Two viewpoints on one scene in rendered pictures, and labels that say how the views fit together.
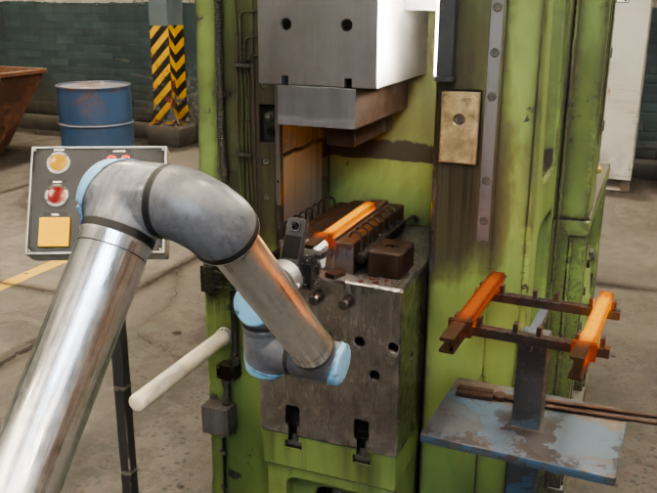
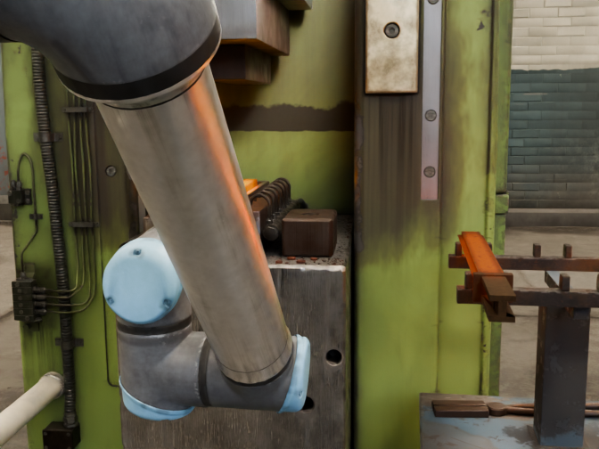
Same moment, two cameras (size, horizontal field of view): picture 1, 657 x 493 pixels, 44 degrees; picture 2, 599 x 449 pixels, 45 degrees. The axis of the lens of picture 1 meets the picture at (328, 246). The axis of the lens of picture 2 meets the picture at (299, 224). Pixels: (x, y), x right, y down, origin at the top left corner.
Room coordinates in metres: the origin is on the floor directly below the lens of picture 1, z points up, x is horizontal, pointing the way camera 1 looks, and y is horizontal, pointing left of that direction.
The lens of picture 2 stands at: (0.71, 0.20, 1.17)
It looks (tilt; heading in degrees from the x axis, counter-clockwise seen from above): 9 degrees down; 345
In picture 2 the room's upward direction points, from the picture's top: straight up
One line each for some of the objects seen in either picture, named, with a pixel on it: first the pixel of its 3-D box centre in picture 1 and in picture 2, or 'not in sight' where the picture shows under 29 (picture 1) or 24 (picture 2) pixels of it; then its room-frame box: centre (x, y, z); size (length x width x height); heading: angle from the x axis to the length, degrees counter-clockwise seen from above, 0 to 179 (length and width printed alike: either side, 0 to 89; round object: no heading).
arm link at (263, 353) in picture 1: (269, 346); (165, 363); (1.59, 0.13, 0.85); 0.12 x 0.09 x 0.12; 64
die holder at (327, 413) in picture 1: (364, 323); (258, 342); (2.10, -0.10, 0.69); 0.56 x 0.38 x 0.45; 158
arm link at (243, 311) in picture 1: (264, 296); (153, 274); (1.59, 0.14, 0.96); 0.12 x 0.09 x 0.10; 158
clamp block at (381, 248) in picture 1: (391, 258); (310, 232); (1.91, -0.16, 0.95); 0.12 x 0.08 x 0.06; 158
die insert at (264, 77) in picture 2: (361, 125); (240, 66); (2.14, -0.08, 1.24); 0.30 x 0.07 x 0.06; 158
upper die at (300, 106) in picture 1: (347, 97); (222, 23); (2.11, -0.05, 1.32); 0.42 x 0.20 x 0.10; 158
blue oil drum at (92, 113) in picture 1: (98, 140); not in sight; (6.45, 1.85, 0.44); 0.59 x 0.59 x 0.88
